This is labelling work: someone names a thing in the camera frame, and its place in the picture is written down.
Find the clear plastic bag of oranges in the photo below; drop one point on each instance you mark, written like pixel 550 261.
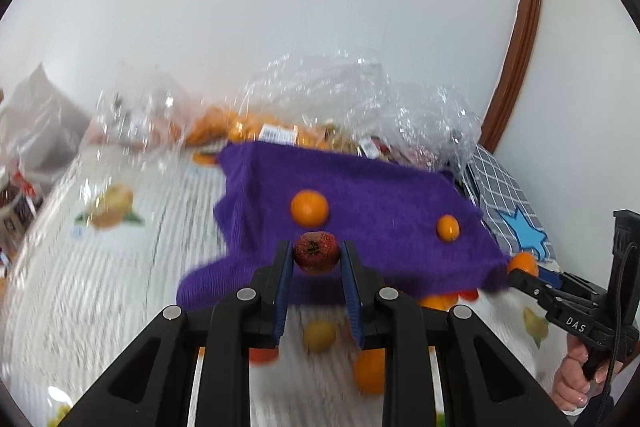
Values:
pixel 145 122

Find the brown wooden door frame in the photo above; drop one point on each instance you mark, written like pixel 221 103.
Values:
pixel 522 37

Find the purple fuzzy cloth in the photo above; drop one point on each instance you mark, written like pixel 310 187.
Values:
pixel 380 202

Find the red and white snack packet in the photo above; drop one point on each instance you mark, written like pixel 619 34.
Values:
pixel 17 199

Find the small oval orange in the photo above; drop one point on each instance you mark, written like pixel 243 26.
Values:
pixel 447 227

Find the orange tangerine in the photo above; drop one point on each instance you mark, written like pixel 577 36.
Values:
pixel 523 263
pixel 371 369
pixel 435 302

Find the yellow round plum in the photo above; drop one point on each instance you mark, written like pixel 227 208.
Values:
pixel 319 334

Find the dark red persimmon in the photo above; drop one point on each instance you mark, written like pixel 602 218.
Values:
pixel 316 253

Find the large round orange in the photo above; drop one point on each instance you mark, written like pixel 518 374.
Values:
pixel 309 208

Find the white fruit-print bed sheet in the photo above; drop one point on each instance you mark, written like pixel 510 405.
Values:
pixel 100 257

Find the grey chequered cloth blue star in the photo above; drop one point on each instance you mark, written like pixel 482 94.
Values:
pixel 505 202

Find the red tomato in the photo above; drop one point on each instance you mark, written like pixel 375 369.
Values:
pixel 262 355
pixel 469 294

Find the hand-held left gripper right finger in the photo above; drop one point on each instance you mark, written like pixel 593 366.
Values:
pixel 351 292

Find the grey plastic bag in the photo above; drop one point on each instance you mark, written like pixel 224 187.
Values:
pixel 35 127

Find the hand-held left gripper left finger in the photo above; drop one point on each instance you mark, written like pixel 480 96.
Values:
pixel 283 292

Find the person's right hand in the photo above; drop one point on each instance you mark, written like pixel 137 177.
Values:
pixel 570 382

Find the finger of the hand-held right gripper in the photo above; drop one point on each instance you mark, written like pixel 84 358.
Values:
pixel 552 278
pixel 531 284

